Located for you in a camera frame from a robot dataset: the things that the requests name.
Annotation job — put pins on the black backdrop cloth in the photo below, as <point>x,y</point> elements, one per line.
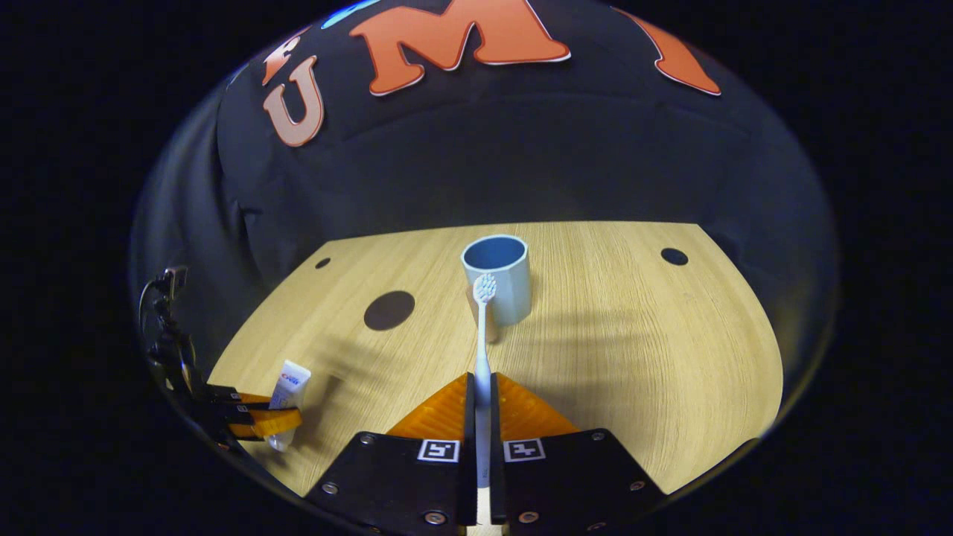
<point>484,164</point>

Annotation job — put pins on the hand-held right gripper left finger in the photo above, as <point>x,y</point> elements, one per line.
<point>394,476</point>

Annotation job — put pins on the wooden desktop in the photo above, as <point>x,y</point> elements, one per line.
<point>633,357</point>

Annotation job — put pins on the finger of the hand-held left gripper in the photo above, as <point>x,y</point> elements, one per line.
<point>260,423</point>
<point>223,394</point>

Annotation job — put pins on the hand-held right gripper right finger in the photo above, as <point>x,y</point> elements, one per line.
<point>573,476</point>

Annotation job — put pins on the blue cup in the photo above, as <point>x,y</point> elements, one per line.
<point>510,290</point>

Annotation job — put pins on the white toothbrush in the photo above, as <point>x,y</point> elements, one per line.
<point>482,350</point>

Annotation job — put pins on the white toothpaste tube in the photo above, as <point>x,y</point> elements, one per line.
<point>290,387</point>

